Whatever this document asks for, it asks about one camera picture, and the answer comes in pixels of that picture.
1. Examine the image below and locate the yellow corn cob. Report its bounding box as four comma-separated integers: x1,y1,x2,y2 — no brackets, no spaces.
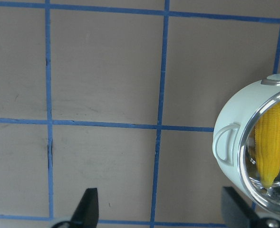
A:
254,102,280,189

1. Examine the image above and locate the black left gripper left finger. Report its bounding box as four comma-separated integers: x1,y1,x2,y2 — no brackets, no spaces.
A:
51,188,99,228

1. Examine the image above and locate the pale green electric pot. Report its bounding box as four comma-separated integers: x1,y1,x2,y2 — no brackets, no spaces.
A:
212,74,280,215

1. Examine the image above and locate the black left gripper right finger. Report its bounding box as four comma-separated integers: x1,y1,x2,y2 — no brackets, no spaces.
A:
221,187,280,228

